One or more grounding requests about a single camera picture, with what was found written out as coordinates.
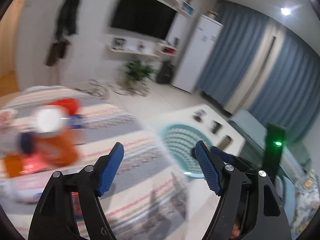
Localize clear plastic bottle blue cap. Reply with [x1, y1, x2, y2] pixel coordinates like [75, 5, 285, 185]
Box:
[19, 104, 85, 156]

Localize teal sofa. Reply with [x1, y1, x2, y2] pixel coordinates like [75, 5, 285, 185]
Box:
[228, 110, 319, 239]

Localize orange paper cup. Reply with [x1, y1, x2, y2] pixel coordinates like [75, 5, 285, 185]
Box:
[1, 128, 79, 178]

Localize white coffee table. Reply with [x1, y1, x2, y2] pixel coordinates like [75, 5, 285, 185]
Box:
[158, 104, 245, 156]

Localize red plastic bag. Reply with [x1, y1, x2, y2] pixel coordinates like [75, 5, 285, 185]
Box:
[44, 98, 81, 115]

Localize teal plastic laundry basket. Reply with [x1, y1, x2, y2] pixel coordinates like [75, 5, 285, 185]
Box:
[159, 123, 214, 179]

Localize blue striped curtain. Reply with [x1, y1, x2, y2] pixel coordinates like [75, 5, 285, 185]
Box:
[196, 0, 319, 142]

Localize brown hanging bag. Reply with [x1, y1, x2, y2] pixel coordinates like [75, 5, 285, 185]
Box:
[45, 40, 71, 67]

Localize green potted plant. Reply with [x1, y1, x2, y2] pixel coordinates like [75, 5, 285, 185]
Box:
[124, 57, 155, 86]

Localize black guitar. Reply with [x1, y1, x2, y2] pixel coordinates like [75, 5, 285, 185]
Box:
[156, 60, 174, 85]

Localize white refrigerator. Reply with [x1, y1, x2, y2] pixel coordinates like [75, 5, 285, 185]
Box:
[171, 15, 223, 93]

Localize black hanging coat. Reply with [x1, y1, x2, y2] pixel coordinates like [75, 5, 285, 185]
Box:
[54, 0, 80, 41]

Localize white floating wall shelf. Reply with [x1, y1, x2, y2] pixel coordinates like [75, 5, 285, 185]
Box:
[107, 37, 177, 58]

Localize black wall television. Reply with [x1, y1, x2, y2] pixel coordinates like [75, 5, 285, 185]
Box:
[110, 0, 177, 40]

